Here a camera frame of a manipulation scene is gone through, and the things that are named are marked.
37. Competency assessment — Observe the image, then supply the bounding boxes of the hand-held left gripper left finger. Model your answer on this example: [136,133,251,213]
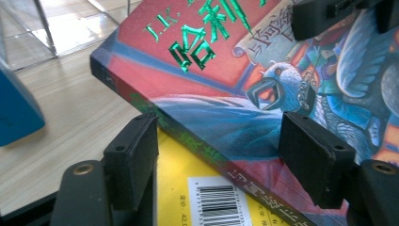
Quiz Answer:
[103,112,159,211]

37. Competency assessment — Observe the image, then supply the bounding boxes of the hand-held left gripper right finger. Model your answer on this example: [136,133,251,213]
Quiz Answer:
[278,111,358,210]

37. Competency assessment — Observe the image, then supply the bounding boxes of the yellow book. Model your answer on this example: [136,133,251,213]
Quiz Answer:
[156,128,293,226]

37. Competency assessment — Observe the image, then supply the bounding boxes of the red and blue illustrated book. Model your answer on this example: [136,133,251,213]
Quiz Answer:
[89,0,399,226]

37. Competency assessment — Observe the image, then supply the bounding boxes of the clear acrylic book organizer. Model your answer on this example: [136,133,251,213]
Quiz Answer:
[0,0,142,72]

